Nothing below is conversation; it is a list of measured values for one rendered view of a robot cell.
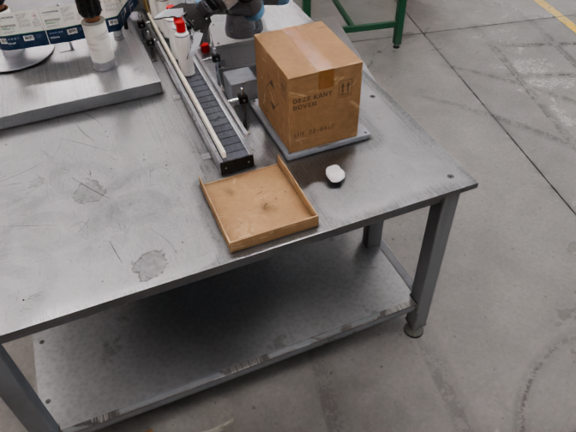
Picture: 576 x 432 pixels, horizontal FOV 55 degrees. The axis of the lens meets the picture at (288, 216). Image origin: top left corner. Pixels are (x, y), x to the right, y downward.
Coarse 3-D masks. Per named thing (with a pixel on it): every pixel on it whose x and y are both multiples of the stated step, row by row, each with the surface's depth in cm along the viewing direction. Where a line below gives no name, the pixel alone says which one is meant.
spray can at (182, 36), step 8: (176, 24) 192; (184, 24) 193; (176, 32) 195; (184, 32) 194; (176, 40) 196; (184, 40) 195; (184, 48) 197; (184, 56) 199; (184, 64) 201; (192, 64) 203; (184, 72) 204; (192, 72) 204
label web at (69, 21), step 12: (108, 0) 216; (120, 0) 224; (132, 0) 237; (60, 12) 211; (72, 12) 213; (108, 12) 219; (120, 12) 225; (60, 24) 214; (72, 24) 215; (108, 24) 222; (120, 24) 225; (72, 36) 218; (84, 36) 220
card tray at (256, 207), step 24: (264, 168) 173; (216, 192) 166; (240, 192) 165; (264, 192) 165; (288, 192) 165; (216, 216) 154; (240, 216) 158; (264, 216) 158; (288, 216) 157; (312, 216) 157; (240, 240) 147; (264, 240) 150
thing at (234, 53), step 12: (216, 24) 225; (264, 24) 220; (216, 36) 217; (216, 48) 211; (228, 48) 212; (240, 48) 213; (252, 48) 214; (228, 60) 216; (240, 60) 217; (252, 60) 218
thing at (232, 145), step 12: (144, 12) 246; (192, 84) 201; (204, 84) 201; (204, 96) 195; (204, 108) 190; (216, 108) 190; (216, 120) 184; (228, 120) 184; (216, 132) 180; (228, 132) 179; (228, 144) 175; (240, 144) 175; (228, 156) 170; (240, 156) 170
